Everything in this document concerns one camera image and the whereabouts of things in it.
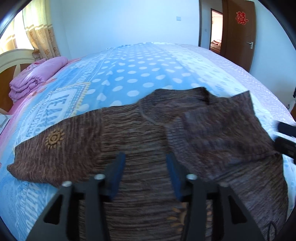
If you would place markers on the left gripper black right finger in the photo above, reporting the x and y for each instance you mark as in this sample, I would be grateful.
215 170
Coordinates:
211 206

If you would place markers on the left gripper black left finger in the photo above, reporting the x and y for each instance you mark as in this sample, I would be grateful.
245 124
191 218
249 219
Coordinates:
60 218

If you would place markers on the brown knitted sweater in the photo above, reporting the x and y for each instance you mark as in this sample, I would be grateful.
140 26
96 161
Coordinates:
218 139

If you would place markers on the white patterned pillow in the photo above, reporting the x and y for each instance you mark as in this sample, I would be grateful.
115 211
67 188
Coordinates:
4 119

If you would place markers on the brown wooden door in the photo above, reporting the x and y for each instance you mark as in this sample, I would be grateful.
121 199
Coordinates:
235 36

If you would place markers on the red paper door decoration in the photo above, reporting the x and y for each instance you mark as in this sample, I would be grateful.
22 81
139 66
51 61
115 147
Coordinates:
241 18

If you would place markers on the folded pink quilt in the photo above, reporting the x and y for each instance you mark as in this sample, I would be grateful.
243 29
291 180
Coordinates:
34 75

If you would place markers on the blue pink patterned bed sheet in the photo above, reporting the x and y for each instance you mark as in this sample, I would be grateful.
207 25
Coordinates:
116 76

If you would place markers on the cream wooden headboard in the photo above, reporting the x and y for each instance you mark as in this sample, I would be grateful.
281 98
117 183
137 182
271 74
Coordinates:
12 63

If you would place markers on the orange patterned curtain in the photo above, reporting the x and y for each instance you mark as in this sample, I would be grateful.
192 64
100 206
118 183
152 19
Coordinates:
32 29

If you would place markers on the silver door handle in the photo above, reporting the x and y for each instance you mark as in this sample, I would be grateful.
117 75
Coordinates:
250 44

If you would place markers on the dark wooden door frame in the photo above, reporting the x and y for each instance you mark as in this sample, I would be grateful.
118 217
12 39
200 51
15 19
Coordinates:
206 7

